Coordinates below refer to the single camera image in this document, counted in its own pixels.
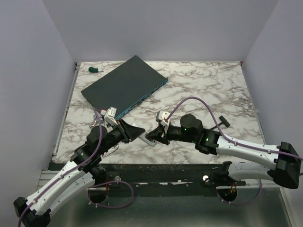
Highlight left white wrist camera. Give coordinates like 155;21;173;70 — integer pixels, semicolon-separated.
103;107;118;127

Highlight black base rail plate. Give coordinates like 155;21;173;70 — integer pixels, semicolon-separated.
48;162;276;197

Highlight green handled screwdriver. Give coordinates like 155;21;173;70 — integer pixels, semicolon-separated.
88;67;104;73

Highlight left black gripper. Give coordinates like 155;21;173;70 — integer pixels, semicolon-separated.
98;119;145;155

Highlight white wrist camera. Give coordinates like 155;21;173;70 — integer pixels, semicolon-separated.
156;110;170;130
103;107;118;127

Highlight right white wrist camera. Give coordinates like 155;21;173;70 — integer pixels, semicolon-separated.
156;110;170;130

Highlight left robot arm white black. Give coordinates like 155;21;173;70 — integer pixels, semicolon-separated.
13;120;145;227

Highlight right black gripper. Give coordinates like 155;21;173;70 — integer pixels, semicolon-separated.
149;122;196;145

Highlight white remote control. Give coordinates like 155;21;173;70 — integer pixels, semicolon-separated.
131;122;157;147

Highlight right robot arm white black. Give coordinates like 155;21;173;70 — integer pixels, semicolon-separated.
146;112;302;189

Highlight black rectangular bar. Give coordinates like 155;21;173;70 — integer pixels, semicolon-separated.
210;116;230;130

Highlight dark network switch blue front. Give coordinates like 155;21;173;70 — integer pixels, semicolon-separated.
81;56;168;120

